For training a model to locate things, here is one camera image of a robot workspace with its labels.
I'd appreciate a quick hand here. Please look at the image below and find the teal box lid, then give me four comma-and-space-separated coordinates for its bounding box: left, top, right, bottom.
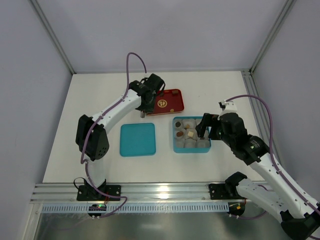
119, 123, 156, 157

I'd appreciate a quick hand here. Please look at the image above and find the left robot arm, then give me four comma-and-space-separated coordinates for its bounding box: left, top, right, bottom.
75, 73, 166, 190

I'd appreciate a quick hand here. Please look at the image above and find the brown oval chocolate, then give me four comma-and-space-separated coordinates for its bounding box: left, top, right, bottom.
176, 131, 184, 139

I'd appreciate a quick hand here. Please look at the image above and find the aluminium front rail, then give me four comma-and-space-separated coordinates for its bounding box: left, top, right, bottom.
30, 181, 230, 203

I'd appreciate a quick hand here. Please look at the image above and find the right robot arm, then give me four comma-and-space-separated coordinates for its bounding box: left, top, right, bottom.
195, 113, 320, 240

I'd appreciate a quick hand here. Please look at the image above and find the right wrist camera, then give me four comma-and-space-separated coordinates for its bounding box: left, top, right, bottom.
218, 100, 238, 116

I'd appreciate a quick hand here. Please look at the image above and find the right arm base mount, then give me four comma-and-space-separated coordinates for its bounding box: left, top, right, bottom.
208, 171, 248, 200

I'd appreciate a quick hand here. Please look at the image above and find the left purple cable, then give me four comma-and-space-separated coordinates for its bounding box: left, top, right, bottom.
80, 51, 148, 218

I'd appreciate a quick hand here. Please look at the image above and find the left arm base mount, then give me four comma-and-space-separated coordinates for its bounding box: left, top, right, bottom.
73, 176, 122, 202

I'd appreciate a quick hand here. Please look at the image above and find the white square chocolate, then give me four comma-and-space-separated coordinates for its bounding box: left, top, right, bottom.
187, 131, 194, 138

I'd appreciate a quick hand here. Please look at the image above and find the red chocolate tray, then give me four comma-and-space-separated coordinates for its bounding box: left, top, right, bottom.
146, 88, 185, 116

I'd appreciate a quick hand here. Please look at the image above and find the teal chocolate box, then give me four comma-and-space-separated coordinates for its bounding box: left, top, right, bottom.
172, 116, 212, 154

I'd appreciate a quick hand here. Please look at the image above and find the slotted cable duct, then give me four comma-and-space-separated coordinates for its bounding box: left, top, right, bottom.
41, 201, 229, 214

